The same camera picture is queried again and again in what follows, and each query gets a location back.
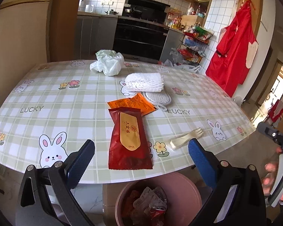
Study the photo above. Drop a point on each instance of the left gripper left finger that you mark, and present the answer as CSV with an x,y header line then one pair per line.
x,y
34,206

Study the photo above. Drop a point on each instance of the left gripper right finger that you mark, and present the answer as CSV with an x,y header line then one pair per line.
x,y
236,198

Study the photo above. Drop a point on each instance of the crushed red soda can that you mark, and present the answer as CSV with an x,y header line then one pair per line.
x,y
157,215

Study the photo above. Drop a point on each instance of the orange sachet packet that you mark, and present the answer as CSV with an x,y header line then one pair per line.
x,y
137,102

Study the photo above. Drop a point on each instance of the white plastic bag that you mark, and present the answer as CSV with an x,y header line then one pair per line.
x,y
107,62

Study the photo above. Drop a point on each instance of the white foam net roll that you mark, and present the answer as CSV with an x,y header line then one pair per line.
x,y
145,82

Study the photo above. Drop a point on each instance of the clear plastic bottle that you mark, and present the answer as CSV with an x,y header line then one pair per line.
x,y
150,198

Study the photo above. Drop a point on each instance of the person right hand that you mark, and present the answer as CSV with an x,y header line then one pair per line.
x,y
268,181

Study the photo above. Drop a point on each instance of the dark red snack packet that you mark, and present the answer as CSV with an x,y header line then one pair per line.
x,y
128,145

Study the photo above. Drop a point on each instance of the white plastic spork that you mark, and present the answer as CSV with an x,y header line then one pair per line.
x,y
180,141

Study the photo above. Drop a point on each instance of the red hanging apron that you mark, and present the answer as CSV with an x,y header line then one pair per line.
x,y
235,52

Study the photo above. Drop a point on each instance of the white green shopping bag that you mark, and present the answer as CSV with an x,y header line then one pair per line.
x,y
186,67

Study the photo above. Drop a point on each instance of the grey lower cabinets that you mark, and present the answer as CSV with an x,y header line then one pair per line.
x,y
93,33

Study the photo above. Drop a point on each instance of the cream refrigerator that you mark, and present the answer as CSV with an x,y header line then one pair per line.
x,y
22,40

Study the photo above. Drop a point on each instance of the black oven range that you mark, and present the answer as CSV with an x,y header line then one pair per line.
x,y
143,36

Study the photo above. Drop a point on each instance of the white electric kettle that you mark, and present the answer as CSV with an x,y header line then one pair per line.
x,y
89,8

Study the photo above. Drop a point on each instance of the black wok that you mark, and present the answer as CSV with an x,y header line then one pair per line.
x,y
131,12

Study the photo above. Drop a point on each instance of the wire storage rack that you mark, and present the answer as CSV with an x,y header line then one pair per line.
x,y
194,43

